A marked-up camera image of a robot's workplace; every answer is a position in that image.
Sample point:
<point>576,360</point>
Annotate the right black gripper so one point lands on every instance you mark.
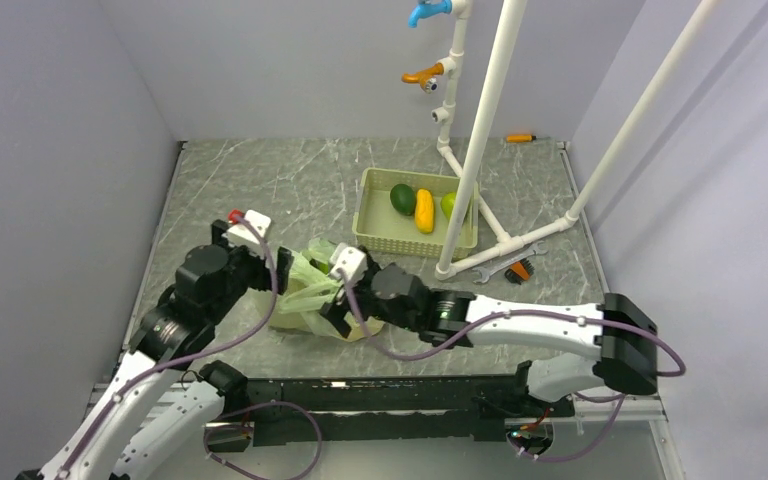
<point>336,313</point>

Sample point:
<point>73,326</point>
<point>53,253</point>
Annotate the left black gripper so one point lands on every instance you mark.
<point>262,279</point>

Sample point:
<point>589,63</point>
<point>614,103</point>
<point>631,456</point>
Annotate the light green plastic bag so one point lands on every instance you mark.
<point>309,287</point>

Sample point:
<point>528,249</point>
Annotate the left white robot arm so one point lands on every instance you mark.
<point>118,439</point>

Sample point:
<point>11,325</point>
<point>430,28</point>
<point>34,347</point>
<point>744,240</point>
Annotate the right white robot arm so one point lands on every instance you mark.
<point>608,344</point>

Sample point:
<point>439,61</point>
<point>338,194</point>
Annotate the yellow fake mango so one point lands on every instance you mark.
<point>424,215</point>

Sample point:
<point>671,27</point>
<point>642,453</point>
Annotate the dark green fake avocado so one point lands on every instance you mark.
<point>403,199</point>

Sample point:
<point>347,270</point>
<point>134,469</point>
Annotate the light green fake pear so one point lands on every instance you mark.
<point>447,204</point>

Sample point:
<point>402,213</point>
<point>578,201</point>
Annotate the pale green plastic basket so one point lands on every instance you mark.
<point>377,226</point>

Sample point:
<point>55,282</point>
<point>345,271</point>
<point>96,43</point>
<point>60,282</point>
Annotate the silver open-end wrench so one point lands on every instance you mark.
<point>484,273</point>

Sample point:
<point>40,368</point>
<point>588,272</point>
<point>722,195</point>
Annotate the orange black brush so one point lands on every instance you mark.
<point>519,272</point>

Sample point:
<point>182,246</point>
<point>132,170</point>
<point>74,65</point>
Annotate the orange plastic faucet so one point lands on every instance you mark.
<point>425,78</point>

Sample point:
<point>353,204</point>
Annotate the blue plastic faucet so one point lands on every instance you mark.
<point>426,8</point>

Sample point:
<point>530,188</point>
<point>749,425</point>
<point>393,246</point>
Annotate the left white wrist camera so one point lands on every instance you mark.
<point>248,229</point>

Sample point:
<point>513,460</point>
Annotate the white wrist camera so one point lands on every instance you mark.
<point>348,264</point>
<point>248,229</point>

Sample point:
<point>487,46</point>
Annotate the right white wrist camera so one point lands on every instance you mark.
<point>348,264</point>

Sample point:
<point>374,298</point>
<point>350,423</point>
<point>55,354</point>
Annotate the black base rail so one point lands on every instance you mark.
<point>276,412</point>

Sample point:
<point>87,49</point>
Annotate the white PVC pipe frame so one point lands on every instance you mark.
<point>510,20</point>

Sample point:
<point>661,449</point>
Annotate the orange handled screwdriver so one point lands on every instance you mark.
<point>520,138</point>

